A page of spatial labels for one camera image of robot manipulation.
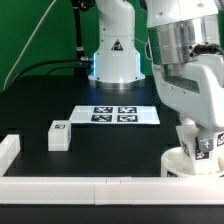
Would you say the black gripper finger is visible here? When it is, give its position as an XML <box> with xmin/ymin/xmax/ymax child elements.
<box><xmin>196</xmin><ymin>124</ymin><xmax>214</xmax><ymax>153</ymax></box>

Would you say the white round stool seat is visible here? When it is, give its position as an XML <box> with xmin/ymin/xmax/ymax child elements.
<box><xmin>160</xmin><ymin>147</ymin><xmax>224</xmax><ymax>177</ymax></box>

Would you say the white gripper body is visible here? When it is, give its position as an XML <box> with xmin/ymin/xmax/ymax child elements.
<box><xmin>152</xmin><ymin>55</ymin><xmax>224</xmax><ymax>131</ymax></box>

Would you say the white marker sheet with tags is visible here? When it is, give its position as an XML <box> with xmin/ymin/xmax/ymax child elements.
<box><xmin>69</xmin><ymin>105</ymin><xmax>160</xmax><ymax>125</ymax></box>

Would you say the white U-shaped fence frame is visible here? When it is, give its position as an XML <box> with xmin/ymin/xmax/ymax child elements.
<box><xmin>0</xmin><ymin>135</ymin><xmax>224</xmax><ymax>205</ymax></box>

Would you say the white cable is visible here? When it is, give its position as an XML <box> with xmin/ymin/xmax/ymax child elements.
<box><xmin>2</xmin><ymin>0</ymin><xmax>58</xmax><ymax>93</ymax></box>

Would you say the black pole with cables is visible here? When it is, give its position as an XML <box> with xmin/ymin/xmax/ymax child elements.
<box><xmin>12</xmin><ymin>0</ymin><xmax>96</xmax><ymax>83</ymax></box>

